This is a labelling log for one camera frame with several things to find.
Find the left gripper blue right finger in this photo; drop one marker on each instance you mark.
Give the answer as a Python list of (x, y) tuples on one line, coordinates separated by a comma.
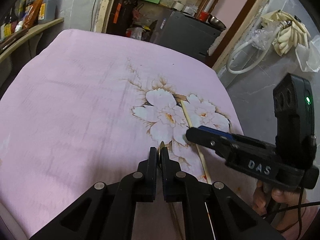
[(172, 185)]

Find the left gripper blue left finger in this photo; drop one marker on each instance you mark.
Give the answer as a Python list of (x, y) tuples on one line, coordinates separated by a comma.
[(147, 183)]

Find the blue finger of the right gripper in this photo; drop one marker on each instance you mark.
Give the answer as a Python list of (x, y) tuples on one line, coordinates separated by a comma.
[(216, 132), (212, 141)]

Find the gold spoon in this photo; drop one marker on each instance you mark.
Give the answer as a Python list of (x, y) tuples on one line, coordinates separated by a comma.
[(173, 211)]

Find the wooden chopstick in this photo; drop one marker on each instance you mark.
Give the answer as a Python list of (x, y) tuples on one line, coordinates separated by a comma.
[(191, 136)]

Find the kitchen counter shelf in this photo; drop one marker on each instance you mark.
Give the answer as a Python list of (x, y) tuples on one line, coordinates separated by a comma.
[(40, 28)]

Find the right hand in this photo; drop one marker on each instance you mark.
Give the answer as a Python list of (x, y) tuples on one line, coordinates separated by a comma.
[(289, 198)]

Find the pink floral tablecloth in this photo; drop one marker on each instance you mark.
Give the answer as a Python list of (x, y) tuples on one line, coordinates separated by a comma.
[(88, 108)]

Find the grey cabinet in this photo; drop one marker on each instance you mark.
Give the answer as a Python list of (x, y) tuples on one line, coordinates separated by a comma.
[(183, 33)]

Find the white work gloves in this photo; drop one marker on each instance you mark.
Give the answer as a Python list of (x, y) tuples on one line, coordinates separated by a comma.
[(292, 31)]

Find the clear plastic bag on wall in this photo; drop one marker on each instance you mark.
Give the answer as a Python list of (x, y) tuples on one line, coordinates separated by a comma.
[(309, 58)]

